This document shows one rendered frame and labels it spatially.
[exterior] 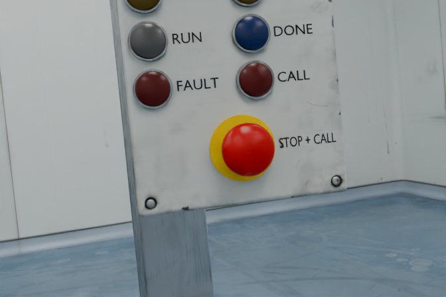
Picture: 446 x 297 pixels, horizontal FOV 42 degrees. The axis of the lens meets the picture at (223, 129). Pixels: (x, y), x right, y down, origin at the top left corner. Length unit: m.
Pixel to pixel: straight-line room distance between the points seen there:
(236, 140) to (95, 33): 3.90
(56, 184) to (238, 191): 3.83
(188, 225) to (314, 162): 0.13
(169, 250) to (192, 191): 0.09
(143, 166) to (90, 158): 3.82
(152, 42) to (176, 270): 0.20
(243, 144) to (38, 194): 3.88
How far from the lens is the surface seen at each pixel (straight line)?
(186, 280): 0.53
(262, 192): 0.46
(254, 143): 0.43
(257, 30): 0.46
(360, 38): 5.01
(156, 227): 0.52
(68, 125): 4.25
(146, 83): 0.44
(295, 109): 0.47
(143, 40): 0.44
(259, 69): 0.45
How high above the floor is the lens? 0.92
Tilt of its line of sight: 3 degrees down
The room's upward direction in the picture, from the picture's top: 5 degrees counter-clockwise
